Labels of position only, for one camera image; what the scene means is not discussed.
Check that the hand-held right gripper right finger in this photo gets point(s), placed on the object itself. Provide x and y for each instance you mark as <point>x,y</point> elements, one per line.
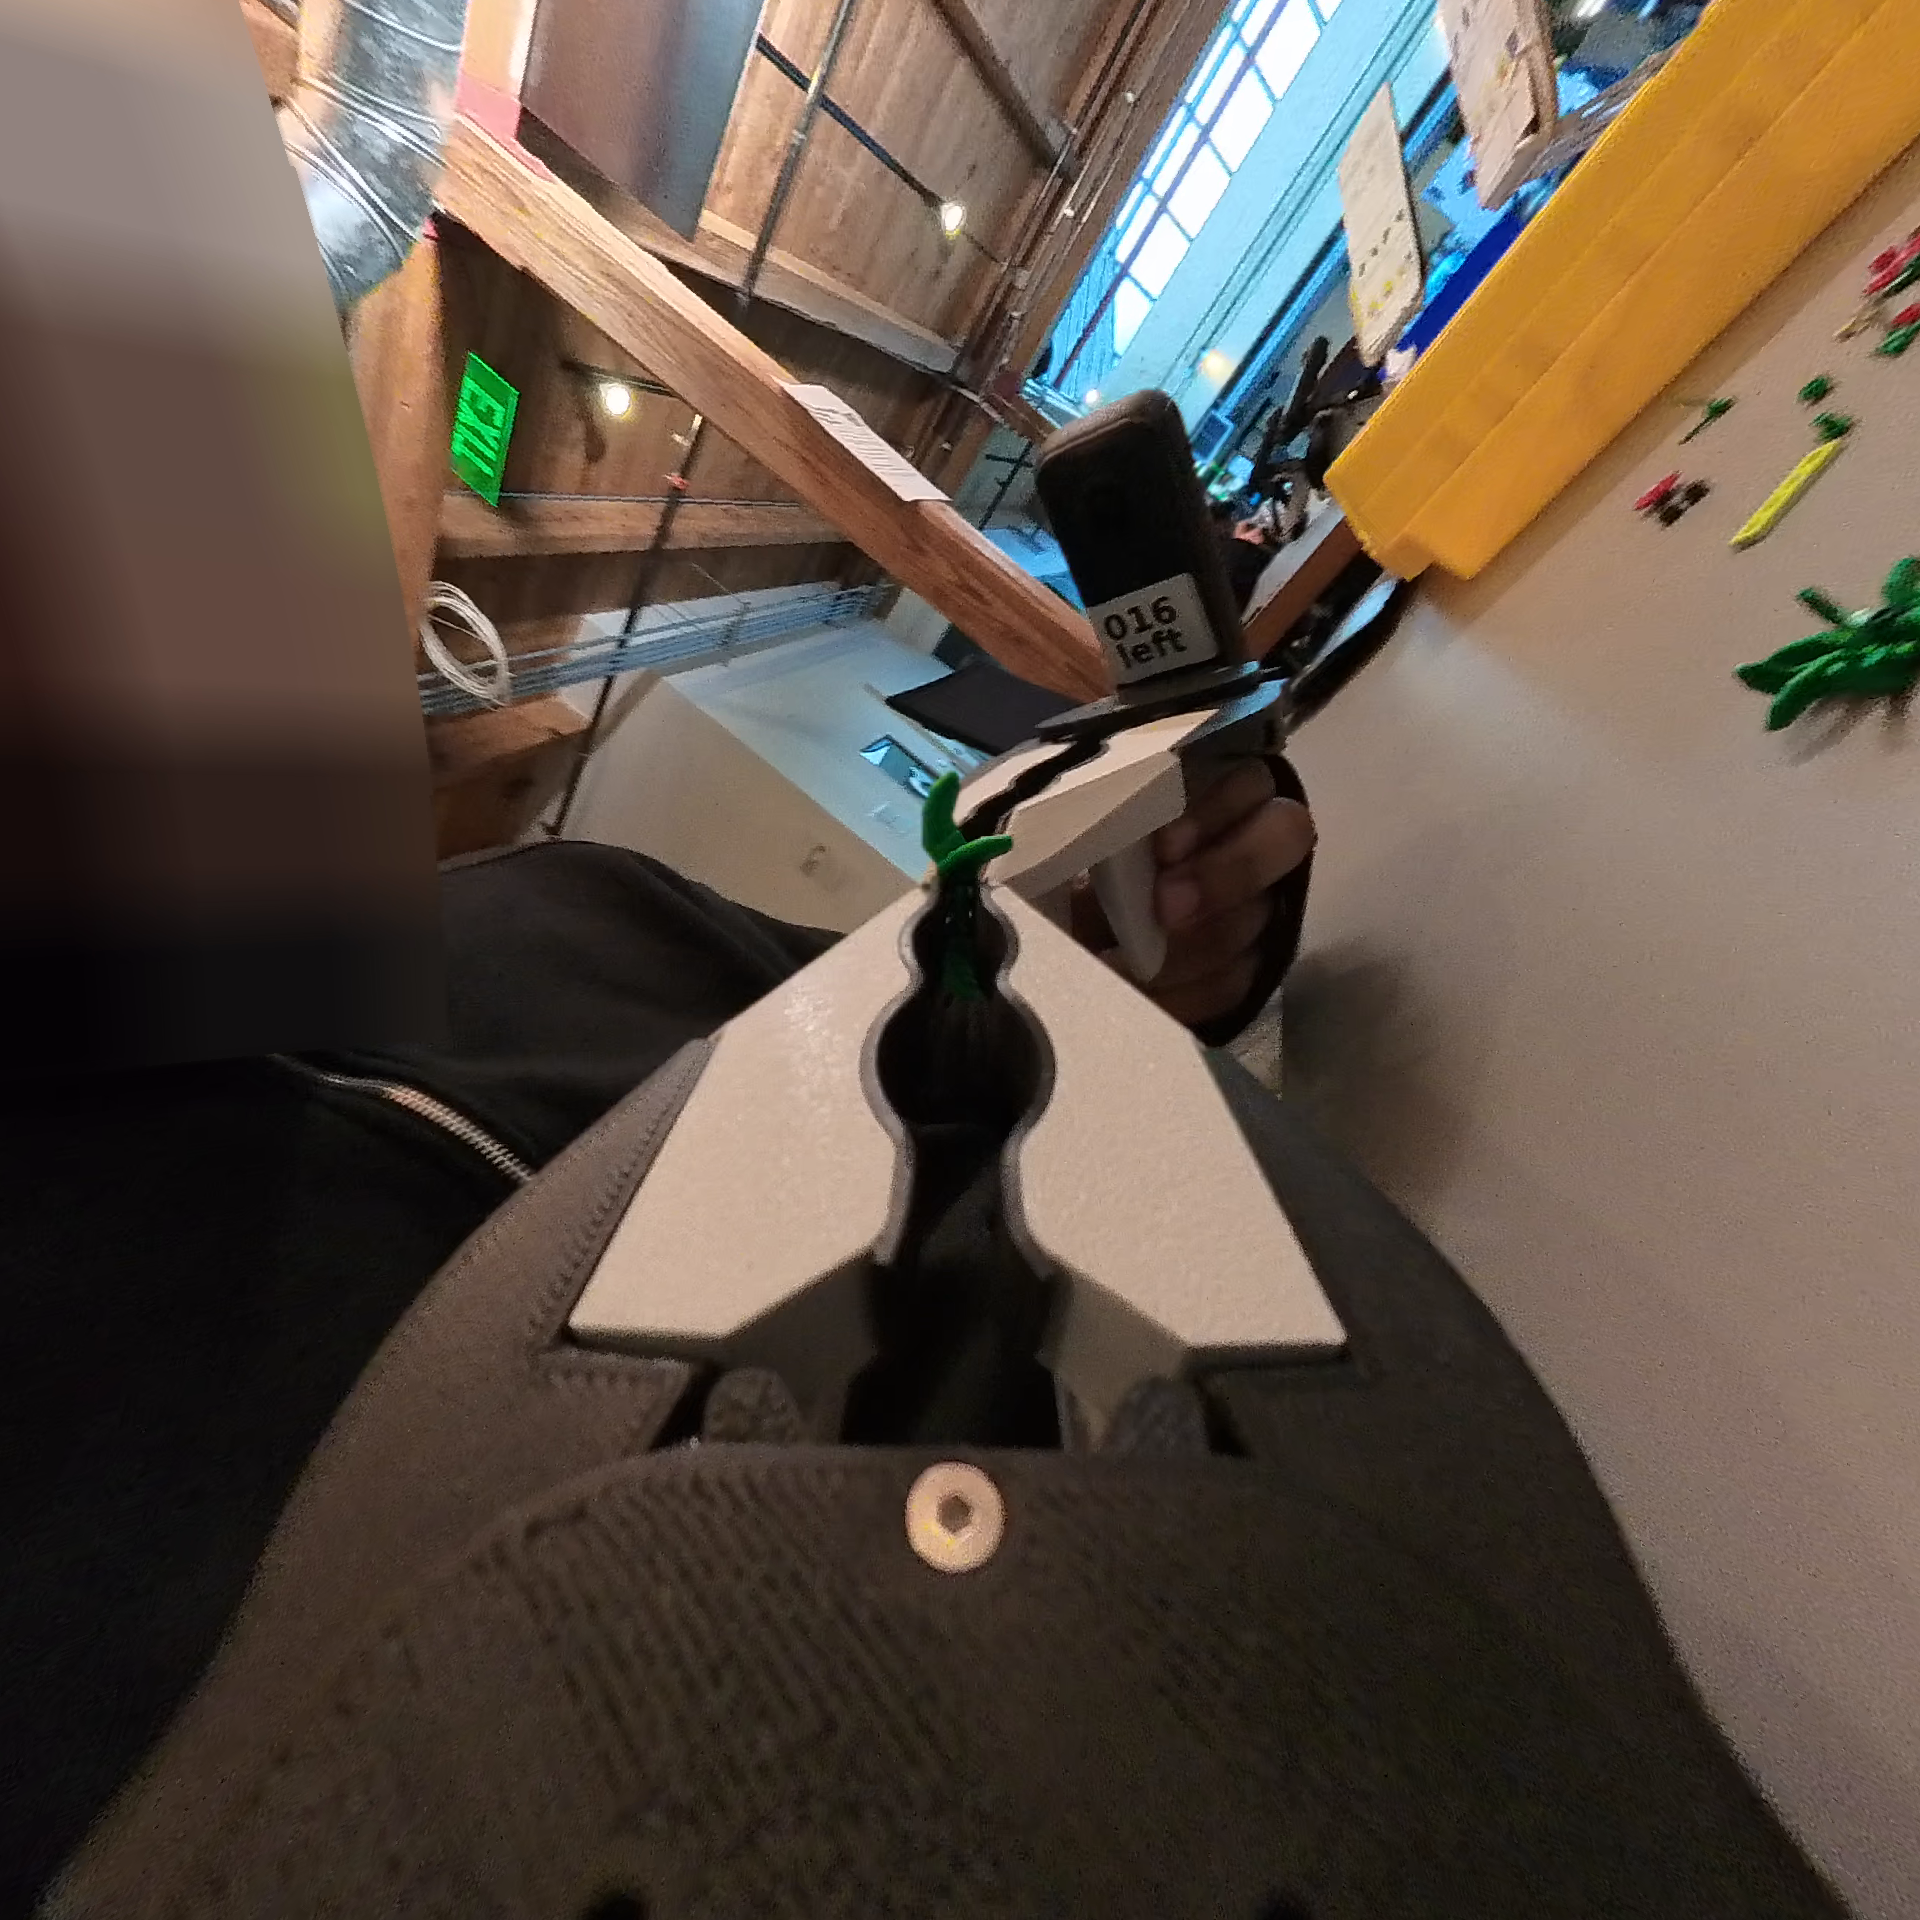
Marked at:
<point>1185,1201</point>

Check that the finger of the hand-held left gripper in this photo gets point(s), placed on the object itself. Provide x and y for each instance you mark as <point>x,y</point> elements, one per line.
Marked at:
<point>1111,810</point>
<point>998,783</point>

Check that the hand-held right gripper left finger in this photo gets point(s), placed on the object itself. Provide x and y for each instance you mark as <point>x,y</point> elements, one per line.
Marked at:
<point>735,1201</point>

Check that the green brick wheel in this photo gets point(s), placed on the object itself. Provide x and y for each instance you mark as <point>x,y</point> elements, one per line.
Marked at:
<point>962,952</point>

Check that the person's left hand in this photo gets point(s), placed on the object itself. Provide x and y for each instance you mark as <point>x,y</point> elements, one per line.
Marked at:
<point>1231,901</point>

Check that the white paper notice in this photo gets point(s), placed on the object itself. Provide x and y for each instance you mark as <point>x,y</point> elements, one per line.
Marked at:
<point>862,442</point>

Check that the cream printed card sheet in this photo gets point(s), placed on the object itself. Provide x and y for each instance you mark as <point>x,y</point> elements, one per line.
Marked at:
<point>1381,225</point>
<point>1501,74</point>

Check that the wooden pillar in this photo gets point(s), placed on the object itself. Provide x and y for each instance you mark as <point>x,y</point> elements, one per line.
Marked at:
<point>721,361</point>

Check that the yellow storage bin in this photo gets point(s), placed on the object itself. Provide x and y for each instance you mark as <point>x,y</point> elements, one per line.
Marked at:
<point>1575,331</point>

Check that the person's black jacket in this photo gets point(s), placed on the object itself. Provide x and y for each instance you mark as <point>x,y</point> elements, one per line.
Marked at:
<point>224,1274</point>

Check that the pink brick flower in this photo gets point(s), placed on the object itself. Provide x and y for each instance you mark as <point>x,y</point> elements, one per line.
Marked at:
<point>1659,490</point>

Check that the green brick stem piece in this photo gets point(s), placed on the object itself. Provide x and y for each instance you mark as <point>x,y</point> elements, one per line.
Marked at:
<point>1706,412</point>

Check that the green exit sign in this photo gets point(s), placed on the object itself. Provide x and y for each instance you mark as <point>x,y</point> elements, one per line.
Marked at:
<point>481,434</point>

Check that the lime green flat brick plate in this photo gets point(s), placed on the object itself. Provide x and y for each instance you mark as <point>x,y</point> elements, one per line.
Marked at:
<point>1785,494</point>

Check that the green spiky brick plant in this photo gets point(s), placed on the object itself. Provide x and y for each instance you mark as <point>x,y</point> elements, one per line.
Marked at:
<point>1844,660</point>

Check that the small red brick cluster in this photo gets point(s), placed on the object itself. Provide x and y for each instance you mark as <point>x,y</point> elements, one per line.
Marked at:
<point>1893,270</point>

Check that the silver ventilation ducts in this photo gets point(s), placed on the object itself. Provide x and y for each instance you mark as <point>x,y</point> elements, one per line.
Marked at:
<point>374,134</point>

